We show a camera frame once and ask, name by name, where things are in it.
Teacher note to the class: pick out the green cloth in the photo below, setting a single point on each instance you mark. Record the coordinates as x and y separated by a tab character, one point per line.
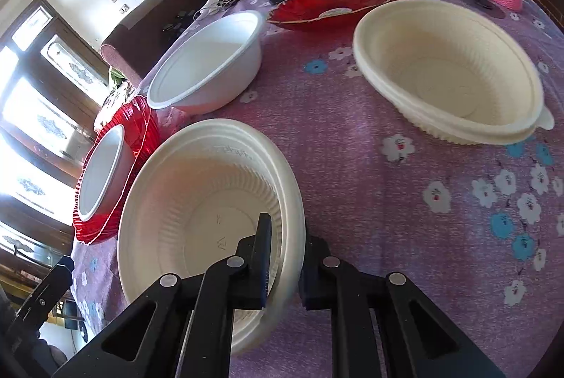
116	74

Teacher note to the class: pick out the purple floral tablecloth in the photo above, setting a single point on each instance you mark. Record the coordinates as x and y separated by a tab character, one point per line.
352	184

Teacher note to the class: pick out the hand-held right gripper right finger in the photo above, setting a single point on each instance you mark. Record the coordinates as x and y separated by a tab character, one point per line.
315	272

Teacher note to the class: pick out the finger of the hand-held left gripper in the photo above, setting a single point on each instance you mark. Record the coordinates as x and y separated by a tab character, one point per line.
44	294

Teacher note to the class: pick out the small black gadgets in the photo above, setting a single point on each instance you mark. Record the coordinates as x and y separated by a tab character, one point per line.
176	21

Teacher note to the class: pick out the white smooth bowl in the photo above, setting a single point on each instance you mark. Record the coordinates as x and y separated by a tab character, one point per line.
207	65
103	171

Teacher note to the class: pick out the red gold-rimmed plate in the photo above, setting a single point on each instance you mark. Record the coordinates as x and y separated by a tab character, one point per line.
308	7

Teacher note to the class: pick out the brown patterned blanket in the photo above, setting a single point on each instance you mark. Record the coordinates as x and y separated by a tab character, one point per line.
114	100

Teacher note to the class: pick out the red ribbed plate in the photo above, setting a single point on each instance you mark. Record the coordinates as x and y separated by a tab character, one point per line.
142	126

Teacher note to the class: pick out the wooden glass door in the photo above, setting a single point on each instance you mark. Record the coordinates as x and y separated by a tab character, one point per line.
66	47

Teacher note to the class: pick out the wall switch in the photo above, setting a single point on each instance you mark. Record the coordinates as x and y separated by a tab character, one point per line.
125	8

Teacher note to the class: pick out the brown armchair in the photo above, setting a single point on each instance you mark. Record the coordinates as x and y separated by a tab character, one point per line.
141	34

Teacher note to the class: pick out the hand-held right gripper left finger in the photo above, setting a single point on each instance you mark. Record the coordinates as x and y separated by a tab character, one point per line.
265	272

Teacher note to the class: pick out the cream ribbed bowl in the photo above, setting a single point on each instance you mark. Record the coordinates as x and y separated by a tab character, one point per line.
198	184
440	60

